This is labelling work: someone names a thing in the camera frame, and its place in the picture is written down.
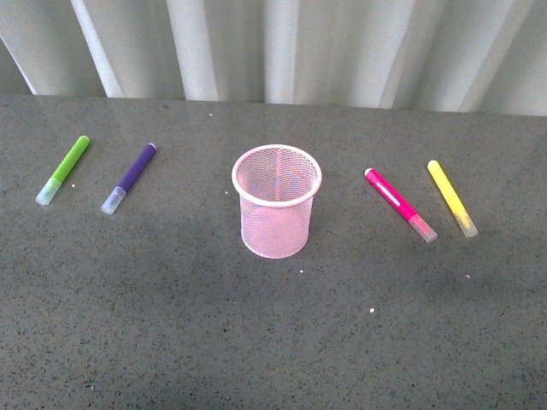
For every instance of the purple highlighter pen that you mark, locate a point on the purple highlighter pen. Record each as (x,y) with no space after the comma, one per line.
(127,181)

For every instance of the pink mesh pen cup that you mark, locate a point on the pink mesh pen cup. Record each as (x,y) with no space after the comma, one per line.
(276,184)

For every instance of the pink highlighter pen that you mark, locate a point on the pink highlighter pen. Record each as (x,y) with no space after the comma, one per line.
(400,204)

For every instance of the yellow highlighter pen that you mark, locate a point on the yellow highlighter pen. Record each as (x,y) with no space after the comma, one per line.
(453,201)

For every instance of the green highlighter pen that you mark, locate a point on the green highlighter pen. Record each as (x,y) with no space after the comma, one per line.
(61,173)

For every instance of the white pleated curtain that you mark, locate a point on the white pleated curtain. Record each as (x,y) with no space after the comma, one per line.
(457,56)

